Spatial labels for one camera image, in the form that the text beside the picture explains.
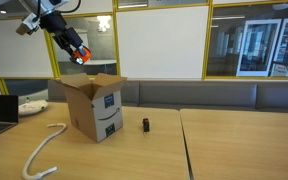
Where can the orange black tape measure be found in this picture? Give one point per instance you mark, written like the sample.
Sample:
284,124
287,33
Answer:
81,55

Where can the brown cardboard box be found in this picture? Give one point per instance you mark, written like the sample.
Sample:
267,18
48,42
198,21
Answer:
95,106

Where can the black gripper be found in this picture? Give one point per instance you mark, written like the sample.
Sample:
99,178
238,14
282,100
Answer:
66,38

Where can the small black orange connector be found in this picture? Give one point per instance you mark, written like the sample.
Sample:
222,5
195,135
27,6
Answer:
146,125

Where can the white rounded device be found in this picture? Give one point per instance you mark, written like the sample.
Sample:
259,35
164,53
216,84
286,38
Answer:
32,107

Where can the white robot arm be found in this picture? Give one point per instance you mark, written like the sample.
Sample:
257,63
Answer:
45,14

